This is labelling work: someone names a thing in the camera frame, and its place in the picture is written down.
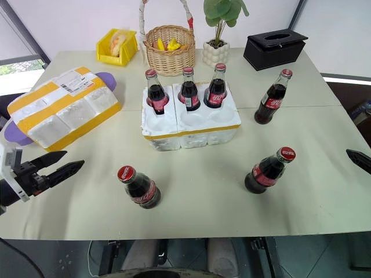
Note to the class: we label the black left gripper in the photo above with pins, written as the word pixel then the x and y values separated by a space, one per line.
pixel 30 179

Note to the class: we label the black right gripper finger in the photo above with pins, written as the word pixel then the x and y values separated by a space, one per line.
pixel 362 161

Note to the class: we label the white foam lid yellow tape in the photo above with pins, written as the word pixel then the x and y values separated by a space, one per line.
pixel 63 107

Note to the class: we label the glass cola bottle red cap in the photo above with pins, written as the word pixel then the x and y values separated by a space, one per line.
pixel 271 101
pixel 262 176
pixel 215 95
pixel 156 95
pixel 189 94
pixel 143 192

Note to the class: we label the dark rounded robot base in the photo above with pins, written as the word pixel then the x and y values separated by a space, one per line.
pixel 171 273

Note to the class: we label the black tissue box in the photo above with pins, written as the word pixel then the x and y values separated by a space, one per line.
pixel 271 55

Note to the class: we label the white foam bottle tray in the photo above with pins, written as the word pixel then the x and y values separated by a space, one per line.
pixel 203 127

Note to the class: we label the yellow plastic storage bin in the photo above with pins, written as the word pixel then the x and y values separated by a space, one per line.
pixel 113 59

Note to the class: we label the bagged bread toy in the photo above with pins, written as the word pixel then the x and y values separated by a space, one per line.
pixel 117 43

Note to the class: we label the yellow toy fruit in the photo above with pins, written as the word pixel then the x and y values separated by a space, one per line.
pixel 175 45

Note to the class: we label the white bubble plant pot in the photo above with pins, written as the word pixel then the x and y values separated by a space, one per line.
pixel 216 56

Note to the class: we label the green leafy plant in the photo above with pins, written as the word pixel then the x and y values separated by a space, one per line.
pixel 223 11

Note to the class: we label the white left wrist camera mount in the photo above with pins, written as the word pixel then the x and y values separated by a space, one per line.
pixel 8 162

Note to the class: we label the black table leg bracket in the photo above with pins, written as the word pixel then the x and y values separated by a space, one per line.
pixel 265 257
pixel 114 255

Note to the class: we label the dark window frame bar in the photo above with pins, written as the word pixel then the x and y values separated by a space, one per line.
pixel 298 13
pixel 27 37

